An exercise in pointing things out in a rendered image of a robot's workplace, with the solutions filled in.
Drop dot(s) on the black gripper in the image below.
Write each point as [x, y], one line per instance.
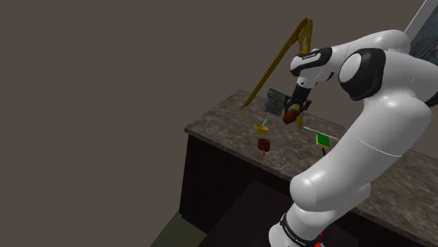
[300, 94]

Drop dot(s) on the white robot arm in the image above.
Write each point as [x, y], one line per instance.
[373, 136]

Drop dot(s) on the brown oval object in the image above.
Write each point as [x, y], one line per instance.
[290, 117]

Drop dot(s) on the teal patterned box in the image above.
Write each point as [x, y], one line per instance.
[273, 102]

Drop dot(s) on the yellow bowl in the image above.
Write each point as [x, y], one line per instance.
[261, 129]

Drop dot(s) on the tall golden arched rod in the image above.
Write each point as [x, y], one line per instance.
[273, 63]

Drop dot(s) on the chocolate ice cream bar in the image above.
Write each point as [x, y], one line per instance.
[263, 144]

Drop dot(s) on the dark counter cabinet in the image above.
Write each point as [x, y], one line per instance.
[208, 178]

